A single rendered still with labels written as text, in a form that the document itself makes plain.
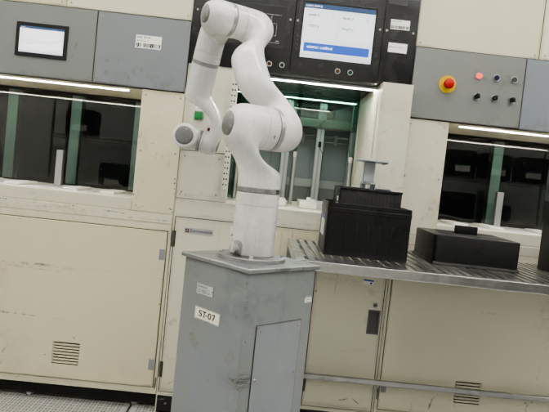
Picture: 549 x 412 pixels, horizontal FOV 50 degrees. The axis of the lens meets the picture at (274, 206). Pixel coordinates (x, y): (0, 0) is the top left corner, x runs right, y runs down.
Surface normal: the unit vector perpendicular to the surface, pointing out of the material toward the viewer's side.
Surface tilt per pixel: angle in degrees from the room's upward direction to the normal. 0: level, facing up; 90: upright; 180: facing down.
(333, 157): 90
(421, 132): 90
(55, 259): 90
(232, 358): 90
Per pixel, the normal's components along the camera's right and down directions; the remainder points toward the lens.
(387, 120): 0.02, 0.05
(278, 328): 0.71, 0.11
